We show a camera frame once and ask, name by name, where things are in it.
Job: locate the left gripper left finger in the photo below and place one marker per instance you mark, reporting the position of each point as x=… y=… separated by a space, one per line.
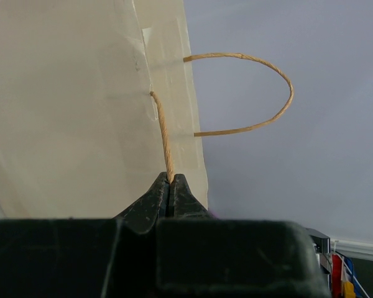
x=142 y=215

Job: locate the brown paper bag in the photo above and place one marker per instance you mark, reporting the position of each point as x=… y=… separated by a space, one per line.
x=96 y=99

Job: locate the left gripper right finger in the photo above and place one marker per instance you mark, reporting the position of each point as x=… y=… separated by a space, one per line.
x=183 y=204

